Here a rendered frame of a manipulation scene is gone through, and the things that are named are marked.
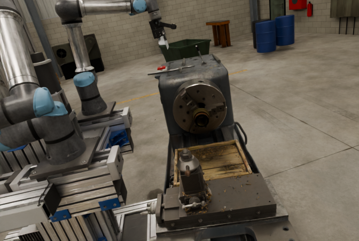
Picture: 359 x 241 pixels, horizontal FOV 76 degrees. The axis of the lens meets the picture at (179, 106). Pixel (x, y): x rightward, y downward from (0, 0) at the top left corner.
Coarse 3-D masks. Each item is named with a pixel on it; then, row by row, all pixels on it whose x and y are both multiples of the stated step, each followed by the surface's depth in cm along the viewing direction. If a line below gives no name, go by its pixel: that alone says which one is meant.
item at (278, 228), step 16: (272, 192) 88; (160, 224) 84; (192, 224) 82; (208, 224) 81; (224, 224) 80; (240, 224) 80; (256, 224) 80; (272, 224) 79; (288, 224) 78; (160, 240) 80; (176, 240) 79; (192, 240) 78; (256, 240) 75; (272, 240) 74; (288, 240) 73
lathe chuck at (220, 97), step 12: (192, 84) 129; (204, 84) 128; (180, 96) 131; (192, 96) 131; (204, 96) 131; (216, 96) 131; (180, 108) 134; (180, 120) 137; (216, 120) 137; (204, 132) 140
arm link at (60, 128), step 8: (56, 104) 88; (56, 112) 87; (64, 112) 90; (32, 120) 84; (40, 120) 85; (48, 120) 86; (56, 120) 87; (64, 120) 90; (32, 128) 84; (40, 128) 85; (48, 128) 86; (56, 128) 88; (64, 128) 90; (72, 128) 94; (40, 136) 87; (48, 136) 88; (56, 136) 88
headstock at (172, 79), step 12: (180, 60) 191; (192, 60) 182; (204, 60) 173; (168, 72) 161; (192, 72) 147; (204, 72) 145; (216, 72) 143; (168, 84) 145; (180, 84) 145; (216, 84) 144; (228, 84) 145; (168, 96) 147; (228, 96) 148; (168, 108) 151; (228, 108) 151; (168, 120) 154; (228, 120) 154; (168, 132) 159; (180, 132) 157
